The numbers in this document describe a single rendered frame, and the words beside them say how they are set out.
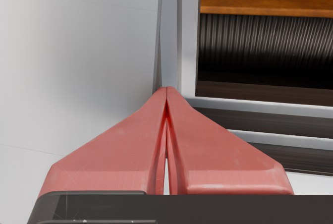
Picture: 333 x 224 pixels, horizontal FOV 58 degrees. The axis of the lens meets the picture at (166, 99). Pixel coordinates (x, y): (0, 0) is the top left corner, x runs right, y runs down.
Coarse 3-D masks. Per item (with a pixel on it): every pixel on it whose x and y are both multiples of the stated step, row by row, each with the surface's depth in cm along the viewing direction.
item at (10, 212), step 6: (0, 210) 19; (6, 210) 19; (12, 210) 19; (0, 216) 20; (6, 216) 20; (12, 216) 20; (18, 216) 19; (24, 216) 19; (0, 222) 20; (6, 222) 20; (12, 222) 20; (18, 222) 20; (24, 222) 20
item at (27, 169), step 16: (0, 144) 15; (0, 160) 16; (16, 160) 16; (32, 160) 16; (48, 160) 16; (0, 176) 17; (16, 176) 17; (32, 176) 17; (0, 192) 18; (16, 192) 18; (32, 192) 18; (16, 208) 19; (32, 208) 19
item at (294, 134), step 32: (192, 0) 13; (160, 32) 12; (192, 32) 14; (160, 64) 13; (192, 64) 15; (192, 96) 16; (224, 96) 16; (256, 96) 16; (288, 96) 15; (320, 96) 15; (256, 128) 15; (288, 128) 14; (320, 128) 14; (288, 160) 14; (320, 160) 14
